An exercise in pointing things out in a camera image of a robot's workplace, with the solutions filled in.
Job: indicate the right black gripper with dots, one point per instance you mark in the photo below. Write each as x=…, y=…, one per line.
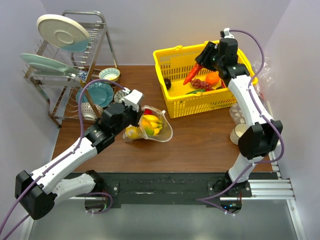
x=203, y=58

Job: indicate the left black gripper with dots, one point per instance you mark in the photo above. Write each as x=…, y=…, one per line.
x=137, y=115

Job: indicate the yellow lemon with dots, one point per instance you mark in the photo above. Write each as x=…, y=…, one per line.
x=132, y=132

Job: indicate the red apple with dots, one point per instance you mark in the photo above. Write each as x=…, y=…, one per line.
x=148, y=112

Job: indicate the red chili pepper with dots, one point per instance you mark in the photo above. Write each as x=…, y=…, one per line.
x=194, y=71

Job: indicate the clear zip top bag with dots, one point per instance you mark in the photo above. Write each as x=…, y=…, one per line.
x=165, y=134

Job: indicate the yellow banana bunch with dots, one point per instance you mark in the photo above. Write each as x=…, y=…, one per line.
x=156, y=123

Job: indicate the yellow plastic shopping basket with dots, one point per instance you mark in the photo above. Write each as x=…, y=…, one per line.
x=175, y=63

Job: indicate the mango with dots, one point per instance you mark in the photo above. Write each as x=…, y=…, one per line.
x=148, y=128

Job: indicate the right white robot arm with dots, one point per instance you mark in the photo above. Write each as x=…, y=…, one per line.
x=262, y=131

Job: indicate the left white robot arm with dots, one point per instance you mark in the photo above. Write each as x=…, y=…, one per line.
x=39, y=191

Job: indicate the crumpled clear plastic bag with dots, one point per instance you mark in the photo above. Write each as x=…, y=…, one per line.
x=266, y=83

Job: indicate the polka dot plastic bag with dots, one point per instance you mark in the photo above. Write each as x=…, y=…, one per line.
x=237, y=114

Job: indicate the orange fruit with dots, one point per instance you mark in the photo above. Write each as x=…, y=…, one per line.
x=212, y=78

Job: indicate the black floral patterned bowl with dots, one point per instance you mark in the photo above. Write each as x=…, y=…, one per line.
x=119, y=95

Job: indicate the red grape bunch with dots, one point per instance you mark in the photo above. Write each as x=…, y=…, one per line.
x=201, y=85

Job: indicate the teal scalloped plate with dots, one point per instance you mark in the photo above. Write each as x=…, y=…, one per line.
x=101, y=93

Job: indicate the blue patterned cup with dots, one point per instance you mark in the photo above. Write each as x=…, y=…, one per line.
x=88, y=112

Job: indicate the teal rimmed yellow bowl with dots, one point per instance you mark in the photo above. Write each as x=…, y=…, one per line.
x=112, y=74

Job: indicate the dark avocado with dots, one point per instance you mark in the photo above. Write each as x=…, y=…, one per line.
x=168, y=83

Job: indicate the small blue white bowl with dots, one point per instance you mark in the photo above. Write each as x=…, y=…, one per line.
x=82, y=74

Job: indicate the white paper cup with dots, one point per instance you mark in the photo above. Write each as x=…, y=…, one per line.
x=237, y=132

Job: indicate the steel dish rack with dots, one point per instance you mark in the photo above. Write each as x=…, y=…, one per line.
x=66, y=59

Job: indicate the white and teal plate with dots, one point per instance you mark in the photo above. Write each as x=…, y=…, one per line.
x=63, y=33

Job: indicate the pale green plate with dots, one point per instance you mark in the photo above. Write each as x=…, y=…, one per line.
x=45, y=64

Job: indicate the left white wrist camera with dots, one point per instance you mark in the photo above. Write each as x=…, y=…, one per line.
x=133, y=99

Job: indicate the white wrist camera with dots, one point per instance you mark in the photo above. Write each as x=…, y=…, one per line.
x=226, y=34
x=133, y=99

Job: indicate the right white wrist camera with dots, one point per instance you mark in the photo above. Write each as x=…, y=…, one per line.
x=226, y=34

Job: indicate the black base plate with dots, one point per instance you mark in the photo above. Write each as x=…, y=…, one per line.
x=167, y=188

